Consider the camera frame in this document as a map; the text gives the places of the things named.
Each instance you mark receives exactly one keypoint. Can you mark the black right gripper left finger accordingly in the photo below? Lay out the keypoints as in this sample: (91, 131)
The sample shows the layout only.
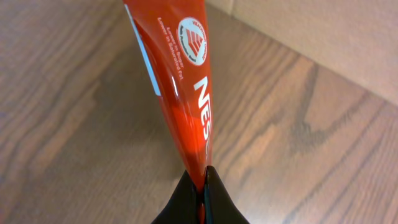
(182, 206)

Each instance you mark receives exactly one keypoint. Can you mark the red coffee stick sachet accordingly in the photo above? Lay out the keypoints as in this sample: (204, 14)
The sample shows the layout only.
(173, 38)

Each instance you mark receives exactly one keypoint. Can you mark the brown cardboard panel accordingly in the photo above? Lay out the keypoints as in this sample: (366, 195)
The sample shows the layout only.
(355, 38)

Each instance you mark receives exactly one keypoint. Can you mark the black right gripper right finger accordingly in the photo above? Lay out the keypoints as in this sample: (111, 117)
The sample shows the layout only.
(219, 207)

